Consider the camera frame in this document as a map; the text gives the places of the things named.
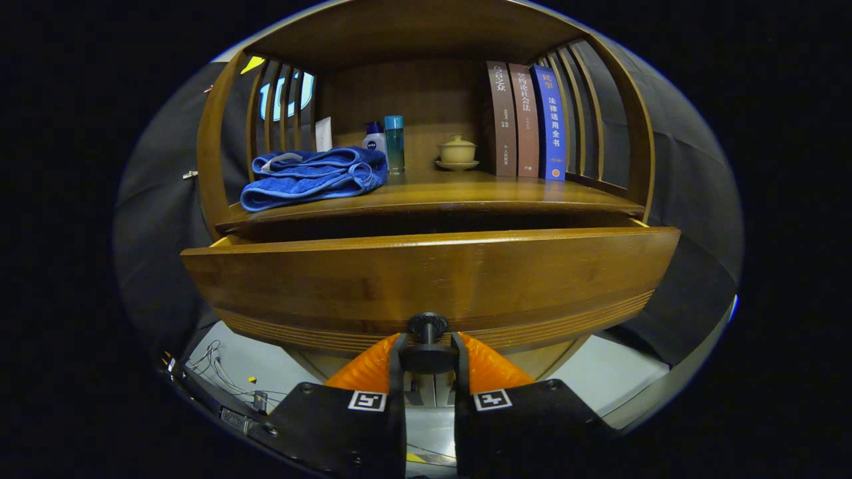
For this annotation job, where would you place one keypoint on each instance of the brown wooden cabinet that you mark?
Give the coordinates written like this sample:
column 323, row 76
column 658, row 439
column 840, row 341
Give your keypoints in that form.
column 413, row 93

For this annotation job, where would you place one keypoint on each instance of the beige lidded tea cup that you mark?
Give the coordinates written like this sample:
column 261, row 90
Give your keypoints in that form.
column 457, row 153

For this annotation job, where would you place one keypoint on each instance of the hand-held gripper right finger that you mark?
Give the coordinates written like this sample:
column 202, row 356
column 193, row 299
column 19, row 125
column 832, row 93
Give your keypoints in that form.
column 526, row 426

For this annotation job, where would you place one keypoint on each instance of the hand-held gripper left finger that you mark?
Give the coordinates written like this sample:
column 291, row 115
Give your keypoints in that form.
column 333, row 426

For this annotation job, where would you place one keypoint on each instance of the teal bottle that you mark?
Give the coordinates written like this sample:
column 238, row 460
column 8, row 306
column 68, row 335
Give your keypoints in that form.
column 394, row 143

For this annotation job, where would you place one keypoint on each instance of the wooden drawer with black knob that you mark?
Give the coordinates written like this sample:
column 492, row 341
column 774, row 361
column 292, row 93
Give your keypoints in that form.
column 426, row 279

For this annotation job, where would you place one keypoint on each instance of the wooden countertop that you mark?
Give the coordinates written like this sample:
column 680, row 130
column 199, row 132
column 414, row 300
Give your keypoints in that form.
column 466, row 193

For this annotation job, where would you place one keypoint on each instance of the reddish brown book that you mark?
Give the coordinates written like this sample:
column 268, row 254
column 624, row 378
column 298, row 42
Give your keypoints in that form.
column 526, row 126

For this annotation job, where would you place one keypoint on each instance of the white bottle with blue cap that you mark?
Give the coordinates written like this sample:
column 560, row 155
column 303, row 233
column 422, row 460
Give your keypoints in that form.
column 375, row 140

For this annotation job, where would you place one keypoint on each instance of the folded blue towel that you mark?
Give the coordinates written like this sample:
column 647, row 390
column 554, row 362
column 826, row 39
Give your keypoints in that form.
column 313, row 183

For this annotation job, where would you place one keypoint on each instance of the dark brown book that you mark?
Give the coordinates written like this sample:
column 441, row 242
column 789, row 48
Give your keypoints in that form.
column 501, row 120

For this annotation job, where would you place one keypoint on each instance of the white tube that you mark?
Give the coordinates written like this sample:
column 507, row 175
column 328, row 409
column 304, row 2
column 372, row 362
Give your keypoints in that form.
column 323, row 135

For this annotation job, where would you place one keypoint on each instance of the blue book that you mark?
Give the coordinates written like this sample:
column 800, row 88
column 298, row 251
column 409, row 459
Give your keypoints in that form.
column 551, row 126

